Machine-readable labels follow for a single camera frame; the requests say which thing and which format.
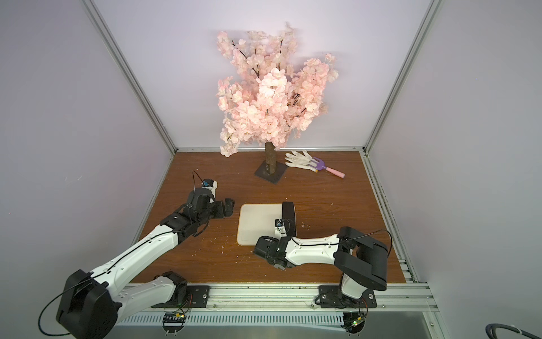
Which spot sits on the right circuit board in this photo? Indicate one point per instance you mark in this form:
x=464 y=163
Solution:
x=353 y=322

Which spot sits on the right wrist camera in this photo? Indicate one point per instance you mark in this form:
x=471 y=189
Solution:
x=280 y=228

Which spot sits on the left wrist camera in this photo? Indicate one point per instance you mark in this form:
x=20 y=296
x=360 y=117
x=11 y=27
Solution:
x=210 y=185

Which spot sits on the circuit board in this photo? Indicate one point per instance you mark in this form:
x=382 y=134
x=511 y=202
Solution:
x=353 y=322
x=173 y=322

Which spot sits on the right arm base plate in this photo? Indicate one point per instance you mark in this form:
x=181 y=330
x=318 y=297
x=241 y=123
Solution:
x=331 y=296

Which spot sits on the black cleaver knife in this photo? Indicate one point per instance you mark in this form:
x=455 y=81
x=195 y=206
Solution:
x=289 y=219

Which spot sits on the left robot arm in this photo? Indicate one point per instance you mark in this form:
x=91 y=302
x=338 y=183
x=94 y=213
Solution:
x=94 y=302

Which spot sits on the aluminium front rail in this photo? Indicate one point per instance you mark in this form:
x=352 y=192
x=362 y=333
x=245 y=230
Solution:
x=300 y=297

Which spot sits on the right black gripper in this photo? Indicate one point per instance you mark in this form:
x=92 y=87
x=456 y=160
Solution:
x=288 y=220

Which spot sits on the purple pink garden rake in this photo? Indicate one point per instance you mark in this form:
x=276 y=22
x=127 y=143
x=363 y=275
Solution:
x=319 y=165

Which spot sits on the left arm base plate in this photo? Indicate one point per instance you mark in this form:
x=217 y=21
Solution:
x=189 y=296

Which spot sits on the left circuit board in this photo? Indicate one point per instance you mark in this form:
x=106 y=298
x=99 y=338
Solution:
x=173 y=322

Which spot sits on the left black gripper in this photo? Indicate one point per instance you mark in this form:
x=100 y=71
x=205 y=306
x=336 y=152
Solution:
x=229 y=207

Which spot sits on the cream cutting board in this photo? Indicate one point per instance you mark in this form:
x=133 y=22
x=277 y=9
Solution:
x=257 y=220

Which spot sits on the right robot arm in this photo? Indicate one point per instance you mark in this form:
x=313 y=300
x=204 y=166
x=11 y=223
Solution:
x=362 y=259

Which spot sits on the white work glove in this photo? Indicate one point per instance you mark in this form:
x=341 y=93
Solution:
x=302 y=160

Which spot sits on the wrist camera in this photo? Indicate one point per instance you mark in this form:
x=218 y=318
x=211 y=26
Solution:
x=280 y=228
x=210 y=185

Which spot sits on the pink cherry blossom tree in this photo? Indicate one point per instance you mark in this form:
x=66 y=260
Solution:
x=272 y=101

